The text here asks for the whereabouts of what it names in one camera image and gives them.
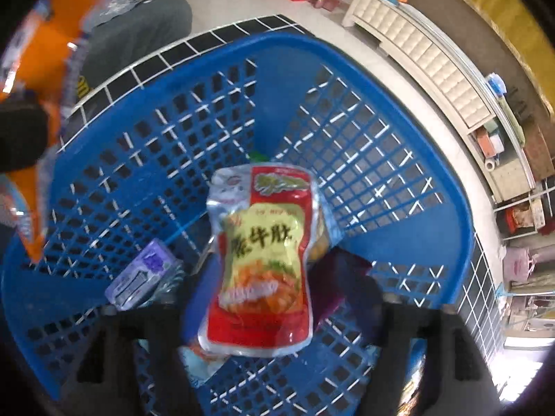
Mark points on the white paper roll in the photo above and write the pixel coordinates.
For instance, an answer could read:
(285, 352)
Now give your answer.
(491, 165)

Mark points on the purple snack packet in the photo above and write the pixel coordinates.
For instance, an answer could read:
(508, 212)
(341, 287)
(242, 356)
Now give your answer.
(339, 281)

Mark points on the yellow wall cloth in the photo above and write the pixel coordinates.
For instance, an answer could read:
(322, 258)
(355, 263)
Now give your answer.
(507, 21)

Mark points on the blue mop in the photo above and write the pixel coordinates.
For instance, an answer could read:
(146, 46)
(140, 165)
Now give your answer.
(520, 292)

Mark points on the light blue snack packet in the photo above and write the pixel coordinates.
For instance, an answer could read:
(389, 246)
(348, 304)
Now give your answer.
(204, 366)

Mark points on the metal storage rack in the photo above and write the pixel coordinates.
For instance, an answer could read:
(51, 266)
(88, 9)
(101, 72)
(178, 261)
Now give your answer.
(542, 199)

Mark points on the orange-red box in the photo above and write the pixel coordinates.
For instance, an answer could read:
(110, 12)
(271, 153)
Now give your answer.
(483, 141)

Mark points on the pink dustpan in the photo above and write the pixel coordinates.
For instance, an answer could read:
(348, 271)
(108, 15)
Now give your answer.
(325, 1)

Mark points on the cream tufted cabinet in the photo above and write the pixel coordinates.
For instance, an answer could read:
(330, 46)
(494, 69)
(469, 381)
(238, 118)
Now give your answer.
(433, 65)

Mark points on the brown cardboard box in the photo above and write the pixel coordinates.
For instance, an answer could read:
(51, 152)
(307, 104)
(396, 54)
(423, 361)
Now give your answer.
(540, 151)

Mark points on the pink bag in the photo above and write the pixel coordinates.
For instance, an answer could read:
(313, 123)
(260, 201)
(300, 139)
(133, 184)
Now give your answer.
(522, 264)

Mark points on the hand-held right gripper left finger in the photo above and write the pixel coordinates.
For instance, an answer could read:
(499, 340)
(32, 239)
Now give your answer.
(164, 338)

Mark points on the red yellow snack pouch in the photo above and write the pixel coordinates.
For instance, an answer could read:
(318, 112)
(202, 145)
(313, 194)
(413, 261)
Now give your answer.
(260, 242)

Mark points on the grey-blue patterned cloth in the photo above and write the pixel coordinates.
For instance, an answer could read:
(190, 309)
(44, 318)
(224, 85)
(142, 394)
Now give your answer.
(115, 9)

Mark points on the orange snack bag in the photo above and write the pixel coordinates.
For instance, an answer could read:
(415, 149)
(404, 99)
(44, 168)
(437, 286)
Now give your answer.
(47, 43)

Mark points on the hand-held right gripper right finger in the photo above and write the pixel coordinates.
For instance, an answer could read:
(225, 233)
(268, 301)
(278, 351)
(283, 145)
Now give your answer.
(399, 333)

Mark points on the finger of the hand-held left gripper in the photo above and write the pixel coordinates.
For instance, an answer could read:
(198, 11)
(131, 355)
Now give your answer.
(21, 138)

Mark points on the grey cushion yellow print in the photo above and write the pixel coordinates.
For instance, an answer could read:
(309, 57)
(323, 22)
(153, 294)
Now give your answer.
(143, 34)

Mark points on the green snack packet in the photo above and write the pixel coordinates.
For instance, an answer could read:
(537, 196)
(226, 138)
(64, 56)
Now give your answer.
(259, 157)

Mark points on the green folded cloth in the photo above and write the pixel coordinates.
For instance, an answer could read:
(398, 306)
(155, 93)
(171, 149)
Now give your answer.
(512, 123)

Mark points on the purple chewing gum pack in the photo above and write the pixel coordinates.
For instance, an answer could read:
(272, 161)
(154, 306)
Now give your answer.
(143, 274)

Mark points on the blue plastic basket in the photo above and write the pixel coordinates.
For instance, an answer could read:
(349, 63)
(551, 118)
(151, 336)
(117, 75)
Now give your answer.
(368, 147)

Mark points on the yellow snack packet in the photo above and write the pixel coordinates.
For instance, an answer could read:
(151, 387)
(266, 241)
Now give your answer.
(319, 242)

